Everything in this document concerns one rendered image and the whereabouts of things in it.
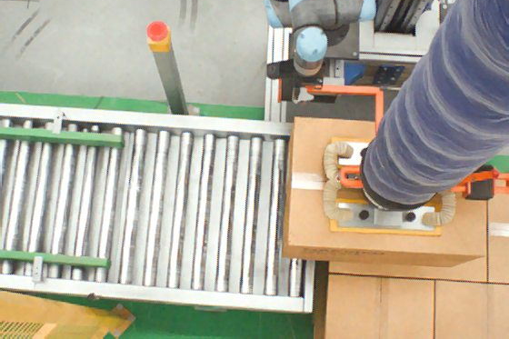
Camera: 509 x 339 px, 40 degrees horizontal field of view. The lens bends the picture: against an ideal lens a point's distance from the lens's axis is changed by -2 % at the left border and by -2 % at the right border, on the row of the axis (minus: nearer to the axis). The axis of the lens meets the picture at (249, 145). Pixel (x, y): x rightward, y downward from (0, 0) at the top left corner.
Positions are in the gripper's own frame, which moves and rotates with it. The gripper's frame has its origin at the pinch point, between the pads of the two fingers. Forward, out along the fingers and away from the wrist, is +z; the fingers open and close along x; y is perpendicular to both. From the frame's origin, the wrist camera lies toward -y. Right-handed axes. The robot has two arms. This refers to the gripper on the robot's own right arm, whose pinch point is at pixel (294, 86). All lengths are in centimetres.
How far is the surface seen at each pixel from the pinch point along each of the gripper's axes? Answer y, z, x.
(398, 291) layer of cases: 45, 65, -54
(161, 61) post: -45, 37, 21
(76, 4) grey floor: -101, 121, 81
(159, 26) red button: -44, 17, 25
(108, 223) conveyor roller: -63, 66, -34
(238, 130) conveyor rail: -17, 61, 3
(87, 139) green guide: -73, 57, -4
